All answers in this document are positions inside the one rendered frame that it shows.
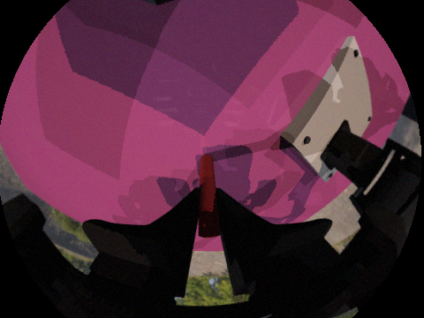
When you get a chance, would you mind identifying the dark red peg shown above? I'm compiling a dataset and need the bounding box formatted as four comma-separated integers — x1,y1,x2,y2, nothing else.
198,155,220,238

